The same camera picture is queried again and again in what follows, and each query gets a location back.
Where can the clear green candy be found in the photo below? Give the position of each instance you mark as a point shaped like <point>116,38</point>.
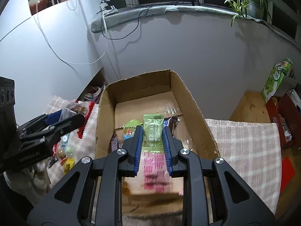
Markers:
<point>69,151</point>

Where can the red clear snack bag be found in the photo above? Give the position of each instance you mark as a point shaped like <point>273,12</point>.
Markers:
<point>83,108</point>

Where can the large snickers bar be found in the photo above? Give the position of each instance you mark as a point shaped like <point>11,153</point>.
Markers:
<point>114,143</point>

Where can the packaged toast bread loaf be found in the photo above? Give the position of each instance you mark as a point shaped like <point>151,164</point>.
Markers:
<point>152,177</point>

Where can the red box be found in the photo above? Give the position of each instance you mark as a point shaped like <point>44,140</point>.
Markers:
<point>285,114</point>

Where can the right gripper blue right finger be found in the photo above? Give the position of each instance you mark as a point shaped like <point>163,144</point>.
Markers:
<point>172,147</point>

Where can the yellow blue candy pouch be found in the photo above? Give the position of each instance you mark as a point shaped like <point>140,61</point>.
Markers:
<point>129,128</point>

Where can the potted spider plant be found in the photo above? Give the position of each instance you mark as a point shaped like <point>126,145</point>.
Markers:
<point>257,9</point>

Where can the brown cardboard box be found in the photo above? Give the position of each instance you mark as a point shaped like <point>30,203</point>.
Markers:
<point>142,86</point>

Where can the small black snack packet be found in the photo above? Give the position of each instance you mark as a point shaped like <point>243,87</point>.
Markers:
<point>51,161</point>

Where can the brown chocolate ball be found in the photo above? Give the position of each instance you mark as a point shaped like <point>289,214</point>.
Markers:
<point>61,153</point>

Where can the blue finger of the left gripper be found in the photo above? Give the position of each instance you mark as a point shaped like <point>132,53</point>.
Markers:
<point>53,118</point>
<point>61,128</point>

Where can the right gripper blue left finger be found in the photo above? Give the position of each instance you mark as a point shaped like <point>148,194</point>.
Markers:
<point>133,146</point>

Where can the white cabinet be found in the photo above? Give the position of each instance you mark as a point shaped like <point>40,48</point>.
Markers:
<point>47,54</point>

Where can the green mint candy packet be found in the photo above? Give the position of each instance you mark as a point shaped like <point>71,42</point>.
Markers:
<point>64,141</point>

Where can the yellow candy packet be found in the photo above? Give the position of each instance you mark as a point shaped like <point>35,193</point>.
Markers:
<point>68,165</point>

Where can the white power strip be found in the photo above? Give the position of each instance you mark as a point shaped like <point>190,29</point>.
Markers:
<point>107,9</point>

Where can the green tissue pack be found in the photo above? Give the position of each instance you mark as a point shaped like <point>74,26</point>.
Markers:
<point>275,78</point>

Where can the small snickers bar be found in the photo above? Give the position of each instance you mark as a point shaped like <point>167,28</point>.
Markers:
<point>171,122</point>

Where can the pink plaid tablecloth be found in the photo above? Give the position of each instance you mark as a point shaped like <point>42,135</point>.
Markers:
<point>252,149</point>

